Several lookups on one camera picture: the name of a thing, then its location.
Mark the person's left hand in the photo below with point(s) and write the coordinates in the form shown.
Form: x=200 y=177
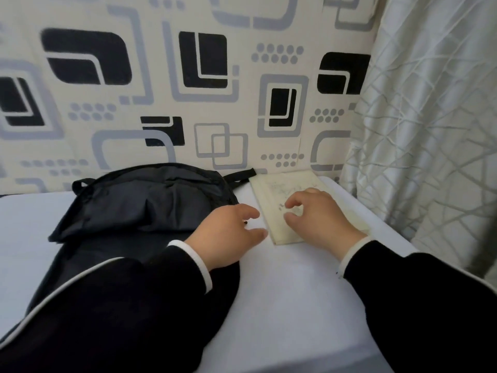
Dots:
x=219 y=236

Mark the person's right hand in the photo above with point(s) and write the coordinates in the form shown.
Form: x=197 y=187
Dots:
x=324 y=225

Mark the person's left thumb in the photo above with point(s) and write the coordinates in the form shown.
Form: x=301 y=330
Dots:
x=256 y=235

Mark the person's right thumb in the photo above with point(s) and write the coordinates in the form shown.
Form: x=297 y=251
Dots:
x=292 y=220

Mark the person's right forearm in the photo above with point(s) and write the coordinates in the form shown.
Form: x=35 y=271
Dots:
x=423 y=310

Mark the person's left forearm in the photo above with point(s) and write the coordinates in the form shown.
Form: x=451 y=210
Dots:
x=116 y=310

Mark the cream notebook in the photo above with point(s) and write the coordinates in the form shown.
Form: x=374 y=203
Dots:
x=271 y=198

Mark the black backpack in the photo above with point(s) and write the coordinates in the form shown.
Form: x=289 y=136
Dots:
x=147 y=201

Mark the white patterned curtain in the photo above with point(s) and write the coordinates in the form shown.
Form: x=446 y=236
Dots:
x=427 y=132

